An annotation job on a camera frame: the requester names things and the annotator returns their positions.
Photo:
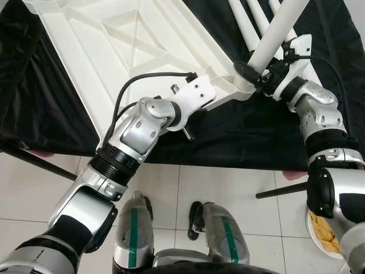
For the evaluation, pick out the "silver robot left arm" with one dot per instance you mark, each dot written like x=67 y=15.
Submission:
x=134 y=134

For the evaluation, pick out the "black robot waist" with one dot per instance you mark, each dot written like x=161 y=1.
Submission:
x=205 y=270

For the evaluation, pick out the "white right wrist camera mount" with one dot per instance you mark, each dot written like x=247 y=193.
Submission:
x=299 y=48

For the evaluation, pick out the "white plastic table top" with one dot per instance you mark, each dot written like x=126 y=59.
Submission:
x=74 y=51

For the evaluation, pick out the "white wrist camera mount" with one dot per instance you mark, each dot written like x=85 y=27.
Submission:
x=299 y=48
x=197 y=94

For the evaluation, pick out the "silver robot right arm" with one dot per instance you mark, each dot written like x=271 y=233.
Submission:
x=322 y=120

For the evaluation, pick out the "white round plate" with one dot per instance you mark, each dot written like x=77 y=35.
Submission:
x=311 y=234

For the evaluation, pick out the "black table cloth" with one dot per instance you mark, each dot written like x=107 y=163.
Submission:
x=239 y=131

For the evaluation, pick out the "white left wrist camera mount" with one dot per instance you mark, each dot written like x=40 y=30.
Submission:
x=197 y=94

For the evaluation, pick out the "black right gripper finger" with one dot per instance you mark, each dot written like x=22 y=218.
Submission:
x=248 y=73

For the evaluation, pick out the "crumpled yellow cloth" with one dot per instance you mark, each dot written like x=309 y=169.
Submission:
x=328 y=237

